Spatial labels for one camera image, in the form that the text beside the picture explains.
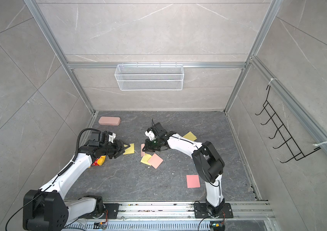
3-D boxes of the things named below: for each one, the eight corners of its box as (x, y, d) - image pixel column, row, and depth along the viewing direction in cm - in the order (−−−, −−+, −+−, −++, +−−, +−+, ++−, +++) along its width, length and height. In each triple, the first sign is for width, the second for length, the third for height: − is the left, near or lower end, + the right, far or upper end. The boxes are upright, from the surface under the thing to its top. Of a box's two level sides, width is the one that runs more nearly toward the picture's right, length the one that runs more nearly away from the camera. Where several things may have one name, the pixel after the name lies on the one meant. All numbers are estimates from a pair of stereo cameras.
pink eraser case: (98, 125, 113) (97, 122, 111) (101, 118, 118) (99, 116, 115) (119, 125, 113) (118, 122, 111) (121, 118, 118) (120, 116, 116)
